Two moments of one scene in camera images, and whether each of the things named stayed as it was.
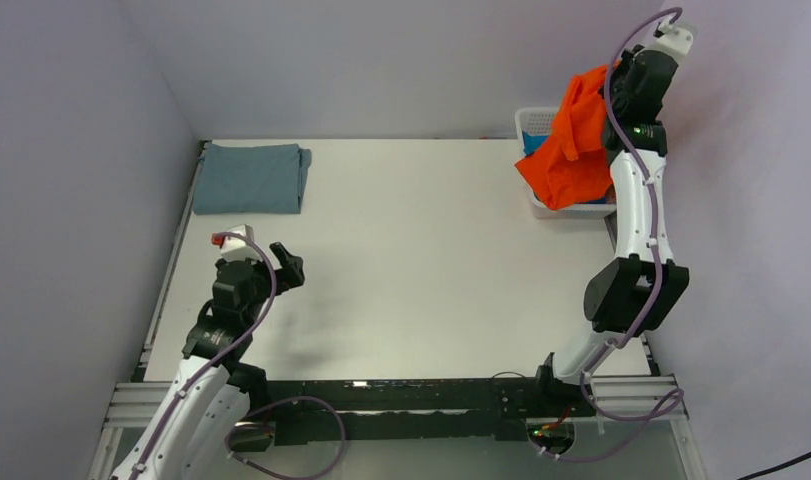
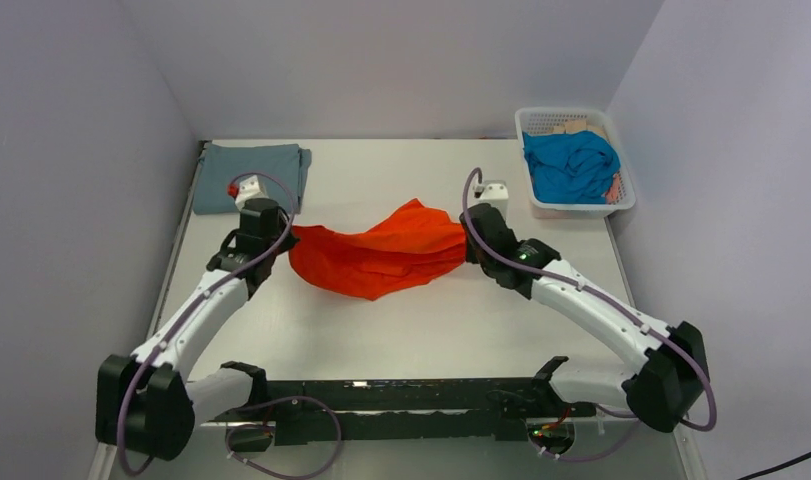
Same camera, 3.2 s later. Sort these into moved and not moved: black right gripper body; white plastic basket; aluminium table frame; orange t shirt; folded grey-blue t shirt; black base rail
Moved: black right gripper body; orange t shirt
Not moved: aluminium table frame; white plastic basket; folded grey-blue t shirt; black base rail
